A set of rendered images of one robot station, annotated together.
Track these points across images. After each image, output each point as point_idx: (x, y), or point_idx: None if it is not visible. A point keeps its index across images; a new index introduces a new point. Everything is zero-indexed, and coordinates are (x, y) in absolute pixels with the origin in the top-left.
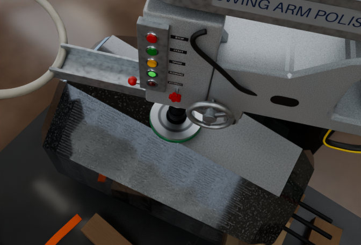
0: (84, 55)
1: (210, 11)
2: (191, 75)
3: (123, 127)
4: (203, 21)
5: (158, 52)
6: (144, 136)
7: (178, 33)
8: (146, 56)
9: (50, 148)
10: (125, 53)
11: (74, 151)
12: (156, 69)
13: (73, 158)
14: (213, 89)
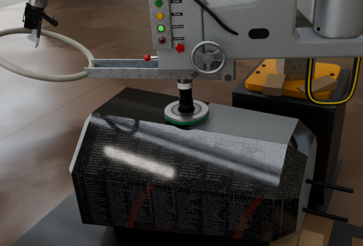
0: (108, 66)
1: None
2: (188, 25)
3: (142, 132)
4: None
5: (163, 4)
6: (162, 132)
7: None
8: (155, 10)
9: (78, 172)
10: (139, 94)
11: (101, 168)
12: (163, 22)
13: (100, 175)
14: (206, 39)
